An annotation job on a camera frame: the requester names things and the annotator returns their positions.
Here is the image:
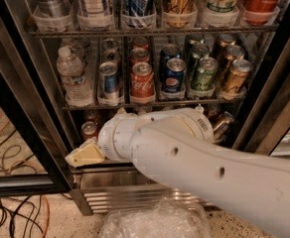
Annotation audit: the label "red Coca-Cola can front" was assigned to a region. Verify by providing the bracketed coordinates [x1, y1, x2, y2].
[131, 62, 154, 98]

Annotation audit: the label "red Coca-Cola can top shelf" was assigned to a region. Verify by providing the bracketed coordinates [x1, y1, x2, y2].
[244, 0, 279, 26]

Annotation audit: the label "orange cable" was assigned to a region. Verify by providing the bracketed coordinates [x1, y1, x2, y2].
[0, 112, 51, 238]

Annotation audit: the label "blue Pepsi can front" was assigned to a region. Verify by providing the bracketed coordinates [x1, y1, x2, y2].
[163, 58, 186, 93]

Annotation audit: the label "red can second row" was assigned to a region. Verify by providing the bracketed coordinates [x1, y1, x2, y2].
[129, 48, 150, 66]

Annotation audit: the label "red can bottom shelf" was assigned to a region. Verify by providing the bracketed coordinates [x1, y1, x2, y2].
[81, 121, 98, 141]

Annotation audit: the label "brown tea bottle bottom shelf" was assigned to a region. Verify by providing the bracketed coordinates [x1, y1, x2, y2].
[195, 105, 205, 114]

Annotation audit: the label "gold can lying bottom shelf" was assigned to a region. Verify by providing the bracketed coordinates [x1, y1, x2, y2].
[212, 111, 234, 140]

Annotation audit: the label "stainless steel fridge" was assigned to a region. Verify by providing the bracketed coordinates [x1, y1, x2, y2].
[0, 0, 290, 215]

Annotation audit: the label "glass fridge door left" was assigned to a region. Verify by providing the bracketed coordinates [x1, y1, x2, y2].
[0, 73, 71, 197]

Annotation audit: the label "green can second row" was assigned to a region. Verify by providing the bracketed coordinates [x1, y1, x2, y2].
[187, 43, 210, 77]

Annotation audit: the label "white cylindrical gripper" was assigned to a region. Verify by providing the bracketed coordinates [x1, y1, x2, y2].
[66, 107, 139, 168]

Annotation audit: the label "gold can second row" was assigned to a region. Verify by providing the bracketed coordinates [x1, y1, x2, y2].
[217, 45, 245, 81]

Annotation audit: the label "gold can top shelf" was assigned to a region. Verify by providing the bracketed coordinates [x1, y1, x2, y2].
[163, 0, 195, 28]

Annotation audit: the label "gold soda can front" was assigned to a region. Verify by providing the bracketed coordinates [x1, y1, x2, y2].
[220, 59, 252, 94]

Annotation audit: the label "blue Pepsi can second row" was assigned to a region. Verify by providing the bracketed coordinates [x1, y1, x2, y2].
[160, 44, 181, 66]

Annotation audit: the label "green soda can front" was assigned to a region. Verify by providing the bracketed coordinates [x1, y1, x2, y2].
[191, 57, 218, 91]

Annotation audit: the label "clear plastic bag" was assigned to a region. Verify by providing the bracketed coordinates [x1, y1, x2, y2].
[99, 198, 212, 238]

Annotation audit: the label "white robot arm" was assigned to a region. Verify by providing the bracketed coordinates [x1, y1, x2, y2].
[66, 108, 290, 238]

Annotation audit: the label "blue silver soda can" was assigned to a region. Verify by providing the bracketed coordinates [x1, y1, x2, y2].
[98, 61, 119, 99]

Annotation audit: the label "clear plastic water bottle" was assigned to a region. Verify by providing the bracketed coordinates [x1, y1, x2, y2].
[57, 47, 92, 107]

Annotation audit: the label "white can top shelf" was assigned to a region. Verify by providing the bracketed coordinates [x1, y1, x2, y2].
[78, 0, 113, 28]

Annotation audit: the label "black cables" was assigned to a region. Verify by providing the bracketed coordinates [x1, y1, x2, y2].
[0, 129, 45, 238]

